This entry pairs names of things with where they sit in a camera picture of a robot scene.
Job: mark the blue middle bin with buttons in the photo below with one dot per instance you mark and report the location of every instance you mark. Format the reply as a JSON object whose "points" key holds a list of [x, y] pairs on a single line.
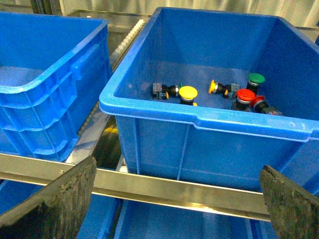
{"points": [[210, 143]]}

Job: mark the yellow button lying sideways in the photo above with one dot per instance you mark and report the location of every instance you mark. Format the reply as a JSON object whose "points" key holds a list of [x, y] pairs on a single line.
{"points": [[227, 91]]}

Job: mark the white roller track strip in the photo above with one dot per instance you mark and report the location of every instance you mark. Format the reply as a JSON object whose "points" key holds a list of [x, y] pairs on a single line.
{"points": [[126, 42]]}

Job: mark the red button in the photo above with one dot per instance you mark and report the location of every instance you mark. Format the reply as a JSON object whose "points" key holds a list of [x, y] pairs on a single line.
{"points": [[260, 106], [242, 100]]}

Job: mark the metal shelf front rail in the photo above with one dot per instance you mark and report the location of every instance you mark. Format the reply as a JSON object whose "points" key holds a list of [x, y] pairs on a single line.
{"points": [[146, 189]]}

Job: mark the blue far left bin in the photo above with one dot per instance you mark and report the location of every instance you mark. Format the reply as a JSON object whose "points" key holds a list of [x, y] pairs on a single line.
{"points": [[52, 71]]}

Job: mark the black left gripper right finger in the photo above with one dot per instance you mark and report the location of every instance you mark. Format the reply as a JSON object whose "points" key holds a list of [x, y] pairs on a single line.
{"points": [[294, 212]]}

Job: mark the blue lower shelf bin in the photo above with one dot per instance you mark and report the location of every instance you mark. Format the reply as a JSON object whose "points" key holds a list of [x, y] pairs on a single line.
{"points": [[111, 218]]}

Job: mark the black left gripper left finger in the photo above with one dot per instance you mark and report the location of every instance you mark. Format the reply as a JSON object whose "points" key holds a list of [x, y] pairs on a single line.
{"points": [[56, 211]]}

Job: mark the yellow button front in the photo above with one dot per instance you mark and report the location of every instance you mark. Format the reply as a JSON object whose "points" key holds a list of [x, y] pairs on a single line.
{"points": [[187, 95]]}

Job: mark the green button upright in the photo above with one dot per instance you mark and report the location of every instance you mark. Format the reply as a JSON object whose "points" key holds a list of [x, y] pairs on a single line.
{"points": [[254, 81]]}

